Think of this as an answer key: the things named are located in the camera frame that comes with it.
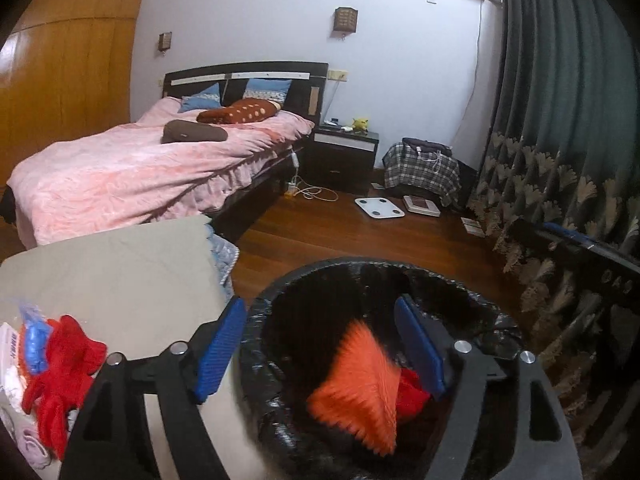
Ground white bathroom scale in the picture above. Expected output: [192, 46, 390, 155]
[355, 197, 406, 219]

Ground dark green patterned curtain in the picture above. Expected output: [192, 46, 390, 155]
[467, 0, 640, 480]

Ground black cloth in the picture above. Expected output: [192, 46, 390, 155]
[0, 184, 18, 223]

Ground orange foam net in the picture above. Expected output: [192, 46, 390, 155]
[306, 320, 403, 458]

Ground wooden wardrobe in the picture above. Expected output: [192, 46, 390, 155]
[0, 0, 143, 186]

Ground plaid fabric bag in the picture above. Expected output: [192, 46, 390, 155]
[382, 137, 462, 206]

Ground pink blanket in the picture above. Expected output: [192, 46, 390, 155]
[6, 97, 316, 248]

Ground red foam net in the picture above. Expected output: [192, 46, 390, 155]
[397, 367, 432, 423]
[21, 315, 108, 461]

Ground white floor cable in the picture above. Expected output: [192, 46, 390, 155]
[295, 186, 341, 204]

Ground black trash bin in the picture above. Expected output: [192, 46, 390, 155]
[245, 256, 531, 480]

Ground white printed cardboard box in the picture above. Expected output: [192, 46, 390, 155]
[0, 321, 31, 413]

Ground blue quilted pad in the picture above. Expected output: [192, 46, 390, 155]
[202, 225, 241, 301]

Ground dark wooden bed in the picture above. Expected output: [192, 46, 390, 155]
[0, 62, 329, 250]

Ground black-lined trash bin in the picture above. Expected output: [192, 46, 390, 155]
[239, 260, 526, 480]

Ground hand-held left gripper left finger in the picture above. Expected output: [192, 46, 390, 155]
[57, 296, 248, 480]

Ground blue plastic bag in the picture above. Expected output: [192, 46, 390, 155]
[19, 302, 53, 376]

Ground blue patterned pillow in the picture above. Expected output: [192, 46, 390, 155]
[243, 78, 292, 102]
[177, 82, 222, 113]

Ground pale pink cloth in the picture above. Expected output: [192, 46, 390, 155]
[12, 410, 76, 471]

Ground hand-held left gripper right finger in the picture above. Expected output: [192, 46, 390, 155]
[394, 295, 584, 480]

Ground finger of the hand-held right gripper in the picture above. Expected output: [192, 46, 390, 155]
[506, 217, 601, 267]

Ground black white nightstand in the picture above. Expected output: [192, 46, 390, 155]
[302, 125, 380, 193]

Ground brown pillow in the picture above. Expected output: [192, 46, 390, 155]
[162, 120, 228, 145]

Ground thin white wall cable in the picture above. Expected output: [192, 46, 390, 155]
[452, 0, 486, 146]

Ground red dotted pillow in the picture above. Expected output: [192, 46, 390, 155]
[196, 99, 282, 125]

